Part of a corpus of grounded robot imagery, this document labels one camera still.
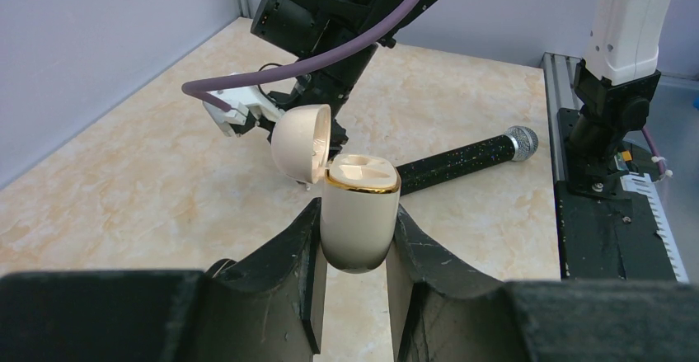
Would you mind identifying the white earbud charging case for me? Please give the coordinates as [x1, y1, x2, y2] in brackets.
[271, 105, 401, 274]

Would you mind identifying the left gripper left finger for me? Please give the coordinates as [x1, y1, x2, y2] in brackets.
[1, 199, 326, 361]

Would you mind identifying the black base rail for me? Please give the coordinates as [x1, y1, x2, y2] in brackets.
[541, 53, 689, 283]

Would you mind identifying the black microphone grey head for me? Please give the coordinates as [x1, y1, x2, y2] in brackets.
[397, 125, 539, 195]

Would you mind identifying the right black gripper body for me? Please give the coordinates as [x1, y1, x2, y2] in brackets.
[267, 43, 378, 155]

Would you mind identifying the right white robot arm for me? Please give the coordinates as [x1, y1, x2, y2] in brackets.
[251, 0, 671, 198]

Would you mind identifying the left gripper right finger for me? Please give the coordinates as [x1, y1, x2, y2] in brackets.
[386, 209, 698, 361]

